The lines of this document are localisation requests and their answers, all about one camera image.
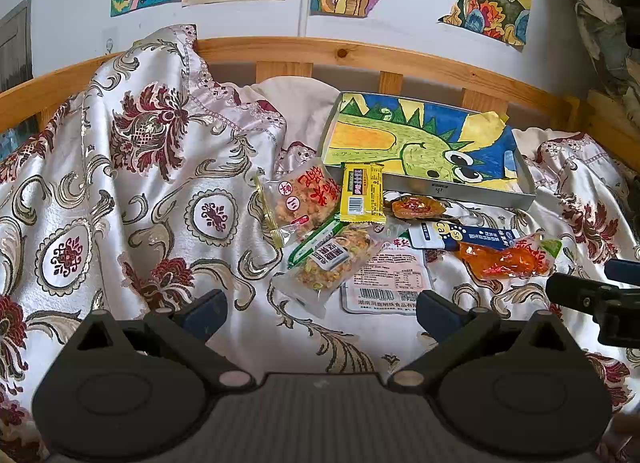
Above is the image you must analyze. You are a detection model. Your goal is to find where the floral satin bed cover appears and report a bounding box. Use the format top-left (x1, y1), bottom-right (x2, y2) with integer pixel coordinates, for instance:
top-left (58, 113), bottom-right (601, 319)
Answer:
top-left (0, 23), bottom-right (640, 463)

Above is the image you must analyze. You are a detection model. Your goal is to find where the brown orange snack packet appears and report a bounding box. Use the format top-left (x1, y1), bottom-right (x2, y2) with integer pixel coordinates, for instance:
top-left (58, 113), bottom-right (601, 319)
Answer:
top-left (392, 195), bottom-right (446, 220)

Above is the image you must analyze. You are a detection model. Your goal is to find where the mixed nuts clear bag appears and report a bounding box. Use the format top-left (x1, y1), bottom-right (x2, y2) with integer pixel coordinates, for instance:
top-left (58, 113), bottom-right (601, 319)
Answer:
top-left (272, 218), bottom-right (408, 318)

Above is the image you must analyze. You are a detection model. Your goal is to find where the grey wall panel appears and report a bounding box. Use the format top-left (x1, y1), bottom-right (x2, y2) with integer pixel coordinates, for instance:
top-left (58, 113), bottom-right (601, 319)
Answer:
top-left (0, 0), bottom-right (32, 91)

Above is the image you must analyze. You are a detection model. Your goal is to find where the clear rice cracker bag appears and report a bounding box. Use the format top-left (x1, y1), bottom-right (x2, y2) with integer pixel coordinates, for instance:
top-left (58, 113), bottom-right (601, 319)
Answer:
top-left (256, 157), bottom-right (341, 249)

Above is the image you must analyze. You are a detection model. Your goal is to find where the wooden bed frame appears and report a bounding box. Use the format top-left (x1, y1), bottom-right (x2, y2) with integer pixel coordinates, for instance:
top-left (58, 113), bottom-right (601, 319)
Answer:
top-left (0, 36), bottom-right (640, 172)

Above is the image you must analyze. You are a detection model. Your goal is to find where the blue white stick packet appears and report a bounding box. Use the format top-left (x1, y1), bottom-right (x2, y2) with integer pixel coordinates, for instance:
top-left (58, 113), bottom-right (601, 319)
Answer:
top-left (408, 220), bottom-right (521, 252)

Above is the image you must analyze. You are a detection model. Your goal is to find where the white pillow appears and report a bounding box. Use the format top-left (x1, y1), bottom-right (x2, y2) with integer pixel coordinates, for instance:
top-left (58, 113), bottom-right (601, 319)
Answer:
top-left (240, 76), bottom-right (340, 151)

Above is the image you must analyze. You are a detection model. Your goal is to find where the white kelp snack pouch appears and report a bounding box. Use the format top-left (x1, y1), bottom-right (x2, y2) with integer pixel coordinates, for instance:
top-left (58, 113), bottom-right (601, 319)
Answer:
top-left (341, 235), bottom-right (433, 316)

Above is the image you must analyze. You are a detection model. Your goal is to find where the grey metal tray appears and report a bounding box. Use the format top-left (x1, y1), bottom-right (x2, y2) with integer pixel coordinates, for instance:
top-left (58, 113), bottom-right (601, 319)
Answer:
top-left (316, 90), bottom-right (537, 210)

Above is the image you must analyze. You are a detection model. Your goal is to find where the orange spicy tofu packet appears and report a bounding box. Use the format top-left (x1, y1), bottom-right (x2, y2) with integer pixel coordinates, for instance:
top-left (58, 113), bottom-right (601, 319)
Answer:
top-left (457, 232), bottom-right (562, 281)

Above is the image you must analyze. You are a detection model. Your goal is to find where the yellow snack bar packet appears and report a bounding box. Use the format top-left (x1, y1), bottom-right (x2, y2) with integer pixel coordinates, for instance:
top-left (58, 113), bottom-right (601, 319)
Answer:
top-left (338, 163), bottom-right (386, 224)

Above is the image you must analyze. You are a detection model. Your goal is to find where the floral curtain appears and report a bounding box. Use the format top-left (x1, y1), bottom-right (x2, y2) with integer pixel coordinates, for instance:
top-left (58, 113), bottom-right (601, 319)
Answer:
top-left (570, 0), bottom-right (639, 124)

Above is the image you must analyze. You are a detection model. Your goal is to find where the green sausage stick packet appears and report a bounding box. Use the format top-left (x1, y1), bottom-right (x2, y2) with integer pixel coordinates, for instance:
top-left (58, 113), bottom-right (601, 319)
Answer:
top-left (288, 214), bottom-right (345, 269)

